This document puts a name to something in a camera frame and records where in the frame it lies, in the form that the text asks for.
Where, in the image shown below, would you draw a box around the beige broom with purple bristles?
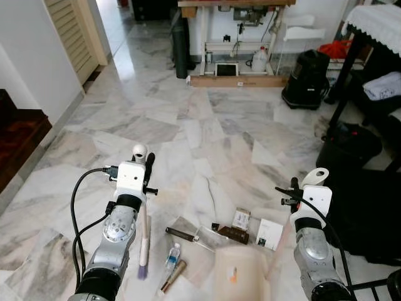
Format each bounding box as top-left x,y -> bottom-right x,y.
132,144 -> 152,280

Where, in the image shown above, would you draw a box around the beige long-handled dustpan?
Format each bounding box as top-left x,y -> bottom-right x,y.
213,168 -> 330,301

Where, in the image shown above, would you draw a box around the tan tapered tube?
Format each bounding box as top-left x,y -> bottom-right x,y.
160,260 -> 187,294

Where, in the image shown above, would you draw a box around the plain white box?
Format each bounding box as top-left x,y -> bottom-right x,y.
255,218 -> 284,250

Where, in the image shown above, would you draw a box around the small white printed carton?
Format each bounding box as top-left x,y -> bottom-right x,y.
231,209 -> 251,230

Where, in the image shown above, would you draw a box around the dark brown tube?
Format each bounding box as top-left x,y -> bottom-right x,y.
165,226 -> 201,243

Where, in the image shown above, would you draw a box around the black round bin red buttons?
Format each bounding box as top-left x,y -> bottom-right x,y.
316,121 -> 383,170

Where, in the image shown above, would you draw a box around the large black bag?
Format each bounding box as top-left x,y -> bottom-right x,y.
313,168 -> 401,265

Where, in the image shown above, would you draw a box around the small clear water bottle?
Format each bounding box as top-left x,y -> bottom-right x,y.
165,243 -> 182,272

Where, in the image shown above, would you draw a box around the black canister vacuum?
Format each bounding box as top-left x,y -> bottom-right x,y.
281,50 -> 331,111

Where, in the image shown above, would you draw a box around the long flat cardboard box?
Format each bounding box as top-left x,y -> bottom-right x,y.
189,75 -> 289,88

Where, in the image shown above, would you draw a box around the small framed screen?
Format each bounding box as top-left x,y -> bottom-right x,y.
215,63 -> 239,78

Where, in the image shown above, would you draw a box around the tall black cylinder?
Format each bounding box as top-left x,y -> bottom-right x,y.
172,11 -> 197,80

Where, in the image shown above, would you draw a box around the white plastic jug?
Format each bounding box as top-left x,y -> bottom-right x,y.
251,46 -> 269,73

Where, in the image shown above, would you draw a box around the black chair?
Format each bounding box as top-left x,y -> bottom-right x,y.
348,268 -> 401,301

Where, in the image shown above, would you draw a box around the folded blue-grey cloth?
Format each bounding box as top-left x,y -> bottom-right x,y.
363,71 -> 401,102

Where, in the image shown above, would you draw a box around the dark wooden step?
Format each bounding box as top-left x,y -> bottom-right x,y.
0,90 -> 53,192

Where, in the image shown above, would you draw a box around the red bag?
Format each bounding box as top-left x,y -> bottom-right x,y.
318,40 -> 353,60

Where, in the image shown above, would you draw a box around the black cabinet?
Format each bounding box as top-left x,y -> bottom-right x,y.
130,0 -> 178,21

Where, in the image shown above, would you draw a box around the light wooden louvre door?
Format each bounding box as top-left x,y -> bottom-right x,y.
44,0 -> 108,86

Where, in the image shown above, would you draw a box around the grey machine under table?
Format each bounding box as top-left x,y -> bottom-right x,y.
233,6 -> 265,26

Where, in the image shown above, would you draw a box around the white lace tablecloth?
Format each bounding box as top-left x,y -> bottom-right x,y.
345,3 -> 401,57

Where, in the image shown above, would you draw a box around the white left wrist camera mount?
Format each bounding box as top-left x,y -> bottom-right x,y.
117,162 -> 147,199

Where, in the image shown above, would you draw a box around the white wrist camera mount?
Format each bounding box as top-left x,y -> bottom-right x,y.
303,185 -> 333,218
117,162 -> 147,199

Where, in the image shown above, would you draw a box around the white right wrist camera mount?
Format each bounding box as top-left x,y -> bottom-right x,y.
303,185 -> 333,218

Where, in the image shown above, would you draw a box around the black table frame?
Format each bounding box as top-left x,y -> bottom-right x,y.
327,28 -> 401,170

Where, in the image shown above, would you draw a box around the white frame wooden top table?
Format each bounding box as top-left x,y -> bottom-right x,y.
179,0 -> 295,79

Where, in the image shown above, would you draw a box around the white wire rack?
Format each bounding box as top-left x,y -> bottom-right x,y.
274,13 -> 328,76

